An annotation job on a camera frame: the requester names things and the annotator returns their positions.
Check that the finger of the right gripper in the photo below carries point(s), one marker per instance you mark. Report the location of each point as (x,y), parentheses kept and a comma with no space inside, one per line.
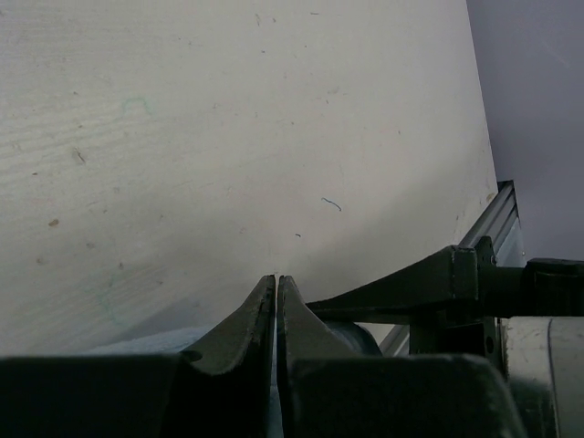
(447,279)

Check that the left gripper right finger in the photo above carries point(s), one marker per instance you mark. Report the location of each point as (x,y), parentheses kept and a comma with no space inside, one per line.
(327,389)

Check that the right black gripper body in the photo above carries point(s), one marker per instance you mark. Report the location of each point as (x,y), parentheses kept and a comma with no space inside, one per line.
(544,287)

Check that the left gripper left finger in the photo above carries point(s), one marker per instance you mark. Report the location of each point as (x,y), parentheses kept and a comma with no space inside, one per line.
(182,394)

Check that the light blue towel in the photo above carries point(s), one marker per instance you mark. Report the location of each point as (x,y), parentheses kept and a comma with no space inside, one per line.
(355,337)

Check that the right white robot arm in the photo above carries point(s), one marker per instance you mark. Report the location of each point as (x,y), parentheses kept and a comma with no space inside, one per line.
(527,321)

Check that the aluminium mounting rail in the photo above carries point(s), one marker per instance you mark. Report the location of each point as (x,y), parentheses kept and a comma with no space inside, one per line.
(500,221)

